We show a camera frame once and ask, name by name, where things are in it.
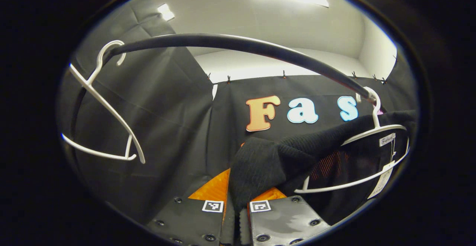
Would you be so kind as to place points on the small ceiling light panel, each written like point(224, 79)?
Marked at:
point(166, 12)

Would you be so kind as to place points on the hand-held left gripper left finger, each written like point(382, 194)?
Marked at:
point(186, 220)

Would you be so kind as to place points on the black metal clothes rack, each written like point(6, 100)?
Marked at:
point(241, 44)

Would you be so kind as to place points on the white hang tag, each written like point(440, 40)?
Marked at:
point(381, 181)

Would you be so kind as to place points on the black backdrop cloth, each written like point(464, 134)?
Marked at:
point(167, 127)

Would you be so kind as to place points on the black jacket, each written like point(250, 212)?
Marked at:
point(267, 164)

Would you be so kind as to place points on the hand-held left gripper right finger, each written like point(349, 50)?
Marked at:
point(282, 220)

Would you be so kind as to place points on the row of backdrop clips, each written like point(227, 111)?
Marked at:
point(283, 75)

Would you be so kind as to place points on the white plastic clothes hanger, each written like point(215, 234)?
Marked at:
point(90, 84)
point(375, 117)

